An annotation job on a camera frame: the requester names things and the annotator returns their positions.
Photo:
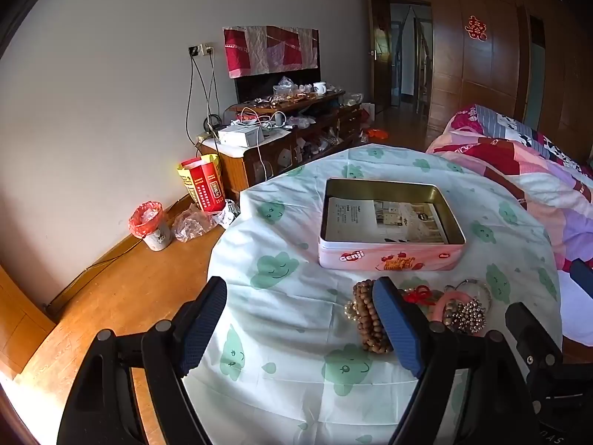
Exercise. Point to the trash bin red liner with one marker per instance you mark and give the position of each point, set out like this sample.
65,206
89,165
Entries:
150,227

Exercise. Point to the wooden door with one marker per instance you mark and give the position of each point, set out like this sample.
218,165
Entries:
377,51

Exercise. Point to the white bed sheet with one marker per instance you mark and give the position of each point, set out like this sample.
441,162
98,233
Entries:
577,315

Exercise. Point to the silver bangle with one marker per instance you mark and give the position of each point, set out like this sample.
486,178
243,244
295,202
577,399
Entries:
484,289

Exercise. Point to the wall power outlet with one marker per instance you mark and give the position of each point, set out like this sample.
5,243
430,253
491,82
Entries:
202,49

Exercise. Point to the black television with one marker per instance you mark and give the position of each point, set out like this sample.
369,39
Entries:
259,88

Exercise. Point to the patchwork bed quilt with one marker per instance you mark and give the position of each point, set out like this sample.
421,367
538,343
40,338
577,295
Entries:
523,167

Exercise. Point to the red pink patchwork cloth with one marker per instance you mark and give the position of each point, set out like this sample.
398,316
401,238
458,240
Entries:
268,51

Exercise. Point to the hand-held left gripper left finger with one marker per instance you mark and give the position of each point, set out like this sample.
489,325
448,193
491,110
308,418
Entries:
203,327

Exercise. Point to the white green cloud tablecloth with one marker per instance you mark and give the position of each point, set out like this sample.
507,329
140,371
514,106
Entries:
287,296

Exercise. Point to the white box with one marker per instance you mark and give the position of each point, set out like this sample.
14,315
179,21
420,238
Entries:
238,136

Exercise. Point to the crumpled plastic bag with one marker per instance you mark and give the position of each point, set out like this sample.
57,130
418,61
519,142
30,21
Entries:
283,85

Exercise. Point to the clear plastic bag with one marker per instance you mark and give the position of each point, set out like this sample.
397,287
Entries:
192,225

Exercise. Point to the white mug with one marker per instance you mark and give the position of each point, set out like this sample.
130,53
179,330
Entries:
319,88

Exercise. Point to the printed paper leaflet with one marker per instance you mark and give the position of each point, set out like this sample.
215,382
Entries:
380,220

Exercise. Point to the wooden tv cabinet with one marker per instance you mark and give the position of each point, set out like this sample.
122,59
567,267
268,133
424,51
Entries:
241,167

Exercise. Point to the wooden furniture corner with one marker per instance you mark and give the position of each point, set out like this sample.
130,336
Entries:
21,324

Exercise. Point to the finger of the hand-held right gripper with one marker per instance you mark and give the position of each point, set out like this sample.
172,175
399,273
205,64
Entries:
532,333
583,276

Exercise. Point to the red paper decoration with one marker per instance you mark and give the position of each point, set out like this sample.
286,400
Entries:
476,28

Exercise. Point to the white plastic bag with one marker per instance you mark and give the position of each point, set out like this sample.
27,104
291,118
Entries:
230,213

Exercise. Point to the yellow red paper bag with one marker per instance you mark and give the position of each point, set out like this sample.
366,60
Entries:
204,185

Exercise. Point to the pink tin box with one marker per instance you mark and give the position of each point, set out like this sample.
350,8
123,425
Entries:
389,259

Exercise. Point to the pink bangle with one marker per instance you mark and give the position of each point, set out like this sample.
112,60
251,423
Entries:
438,308

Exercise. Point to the wooden wardrobe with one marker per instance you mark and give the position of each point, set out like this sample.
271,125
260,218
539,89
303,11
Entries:
495,69

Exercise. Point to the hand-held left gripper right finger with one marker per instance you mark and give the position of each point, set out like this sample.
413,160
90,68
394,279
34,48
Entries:
399,331

